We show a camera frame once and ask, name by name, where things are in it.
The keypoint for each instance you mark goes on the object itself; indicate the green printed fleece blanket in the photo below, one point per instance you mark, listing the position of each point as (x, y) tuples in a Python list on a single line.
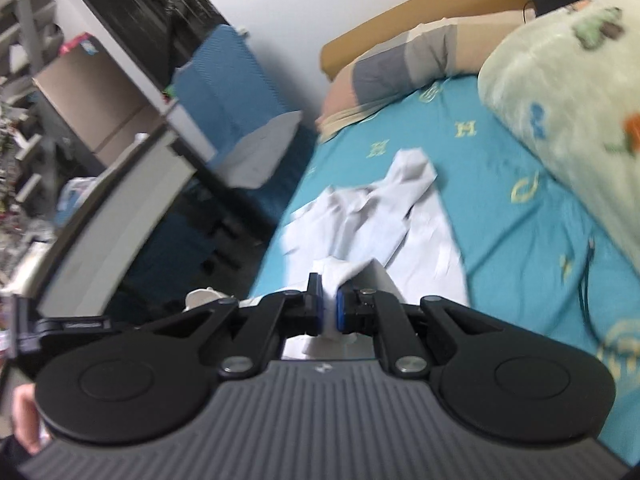
[(560, 90)]

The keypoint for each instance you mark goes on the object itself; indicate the white cloth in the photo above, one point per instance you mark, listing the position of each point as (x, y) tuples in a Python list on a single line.
[(260, 155)]

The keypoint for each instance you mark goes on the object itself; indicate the teal printed bed sheet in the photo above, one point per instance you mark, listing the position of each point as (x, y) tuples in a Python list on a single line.
[(500, 210)]

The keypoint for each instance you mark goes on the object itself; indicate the tan padded headboard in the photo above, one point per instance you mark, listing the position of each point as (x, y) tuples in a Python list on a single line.
[(425, 5)]

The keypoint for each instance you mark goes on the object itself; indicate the cardboard box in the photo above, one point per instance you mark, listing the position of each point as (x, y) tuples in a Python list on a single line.
[(90, 95)]

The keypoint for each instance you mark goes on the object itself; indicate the white desk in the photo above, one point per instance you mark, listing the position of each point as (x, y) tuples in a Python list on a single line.
[(130, 200)]

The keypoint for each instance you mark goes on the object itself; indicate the small white object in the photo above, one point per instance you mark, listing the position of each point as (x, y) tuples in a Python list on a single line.
[(202, 297)]

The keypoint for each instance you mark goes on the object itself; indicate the white shirt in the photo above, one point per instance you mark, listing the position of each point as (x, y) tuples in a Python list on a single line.
[(420, 230)]

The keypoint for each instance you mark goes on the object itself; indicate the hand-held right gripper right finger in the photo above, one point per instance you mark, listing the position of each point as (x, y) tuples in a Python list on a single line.
[(342, 310)]

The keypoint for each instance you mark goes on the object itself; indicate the beige grey striped pillow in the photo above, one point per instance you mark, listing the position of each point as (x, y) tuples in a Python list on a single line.
[(390, 70)]

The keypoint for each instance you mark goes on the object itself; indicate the person's left hand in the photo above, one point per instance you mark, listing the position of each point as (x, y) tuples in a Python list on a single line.
[(27, 420)]

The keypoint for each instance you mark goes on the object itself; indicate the blue office chair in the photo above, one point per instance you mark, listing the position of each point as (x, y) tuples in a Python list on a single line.
[(225, 85)]

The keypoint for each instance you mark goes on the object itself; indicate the black monitor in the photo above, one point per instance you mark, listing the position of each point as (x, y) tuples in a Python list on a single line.
[(135, 5)]

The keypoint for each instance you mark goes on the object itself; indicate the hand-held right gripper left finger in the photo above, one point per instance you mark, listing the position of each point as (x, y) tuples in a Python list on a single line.
[(315, 310)]

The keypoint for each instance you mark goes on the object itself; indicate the grey cluttered shelf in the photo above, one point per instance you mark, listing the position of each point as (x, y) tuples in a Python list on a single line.
[(22, 110)]

